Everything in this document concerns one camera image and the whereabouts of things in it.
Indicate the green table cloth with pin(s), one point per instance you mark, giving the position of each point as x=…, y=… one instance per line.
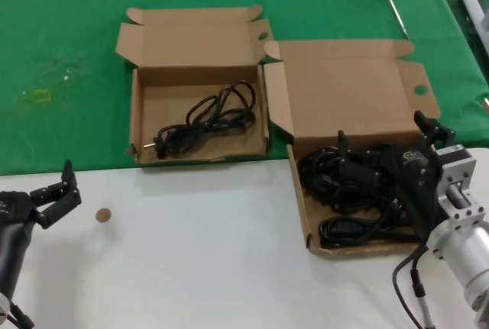
x=57, y=20

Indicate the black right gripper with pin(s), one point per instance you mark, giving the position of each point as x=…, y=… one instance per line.
x=412, y=176

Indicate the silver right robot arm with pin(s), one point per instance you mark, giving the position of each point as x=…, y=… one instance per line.
x=458, y=245

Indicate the round brown cardboard disc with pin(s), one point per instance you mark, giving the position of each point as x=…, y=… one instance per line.
x=103, y=215

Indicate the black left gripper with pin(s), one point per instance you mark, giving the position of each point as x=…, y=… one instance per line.
x=15, y=207

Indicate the open brown cardboard box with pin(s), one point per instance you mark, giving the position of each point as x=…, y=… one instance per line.
x=344, y=88
x=172, y=62

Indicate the grey metal profile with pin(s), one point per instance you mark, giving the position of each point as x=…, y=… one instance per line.
x=473, y=8

